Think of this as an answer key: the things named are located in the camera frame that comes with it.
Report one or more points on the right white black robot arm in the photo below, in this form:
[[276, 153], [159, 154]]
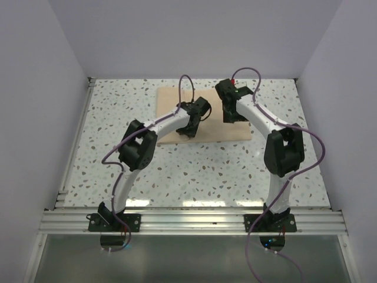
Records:
[[283, 152]]

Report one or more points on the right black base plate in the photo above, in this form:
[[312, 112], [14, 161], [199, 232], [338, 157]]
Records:
[[270, 224]]

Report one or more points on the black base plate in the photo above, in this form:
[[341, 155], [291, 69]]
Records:
[[98, 224], [270, 224]]

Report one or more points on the aluminium front rail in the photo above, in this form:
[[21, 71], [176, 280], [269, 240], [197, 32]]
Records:
[[193, 221]]

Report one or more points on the beige cloth surgical kit wrap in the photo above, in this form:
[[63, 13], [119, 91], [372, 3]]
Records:
[[211, 130]]

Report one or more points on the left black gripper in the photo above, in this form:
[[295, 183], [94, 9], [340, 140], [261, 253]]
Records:
[[190, 133]]

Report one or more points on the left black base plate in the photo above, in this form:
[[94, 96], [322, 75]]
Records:
[[98, 224]]

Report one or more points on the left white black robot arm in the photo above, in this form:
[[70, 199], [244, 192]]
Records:
[[136, 150]]

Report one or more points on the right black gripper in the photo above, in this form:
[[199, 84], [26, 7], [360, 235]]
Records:
[[230, 118]]

